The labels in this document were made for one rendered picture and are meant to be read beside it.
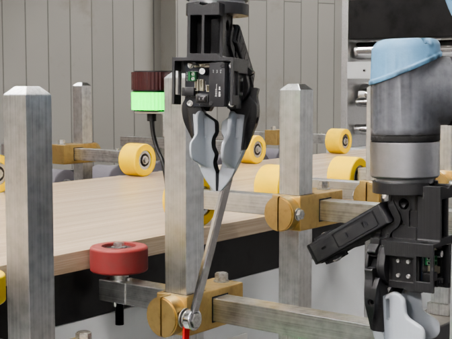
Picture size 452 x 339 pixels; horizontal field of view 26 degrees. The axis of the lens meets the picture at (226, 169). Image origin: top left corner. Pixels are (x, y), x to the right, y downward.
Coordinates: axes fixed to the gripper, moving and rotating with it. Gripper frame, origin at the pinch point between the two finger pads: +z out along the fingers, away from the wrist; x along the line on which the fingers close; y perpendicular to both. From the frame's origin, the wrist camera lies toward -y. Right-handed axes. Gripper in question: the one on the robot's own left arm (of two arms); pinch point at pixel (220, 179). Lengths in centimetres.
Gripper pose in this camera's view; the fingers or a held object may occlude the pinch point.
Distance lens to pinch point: 113.9
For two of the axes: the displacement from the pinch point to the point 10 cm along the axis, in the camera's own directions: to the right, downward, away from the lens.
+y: -2.9, 0.5, -9.5
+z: -0.2, 10.0, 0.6
